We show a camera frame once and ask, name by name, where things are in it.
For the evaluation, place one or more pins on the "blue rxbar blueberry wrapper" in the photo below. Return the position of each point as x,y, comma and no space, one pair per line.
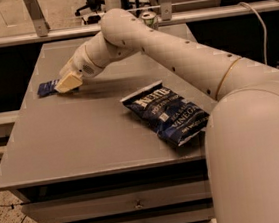
53,87

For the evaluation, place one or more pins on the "grey metal railing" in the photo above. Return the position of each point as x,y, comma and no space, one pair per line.
25,21

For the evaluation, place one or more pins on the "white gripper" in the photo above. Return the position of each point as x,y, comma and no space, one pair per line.
81,64

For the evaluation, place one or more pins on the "grey drawer cabinet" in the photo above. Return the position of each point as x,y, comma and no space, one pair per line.
88,142

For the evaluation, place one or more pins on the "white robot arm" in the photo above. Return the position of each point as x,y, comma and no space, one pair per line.
242,134

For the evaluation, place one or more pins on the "black office chair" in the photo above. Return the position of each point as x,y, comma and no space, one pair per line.
93,5

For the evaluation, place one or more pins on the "top drawer with knob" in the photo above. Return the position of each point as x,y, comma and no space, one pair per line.
114,202

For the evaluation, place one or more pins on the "blue kettle chip bag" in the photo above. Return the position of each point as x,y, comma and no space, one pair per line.
169,115

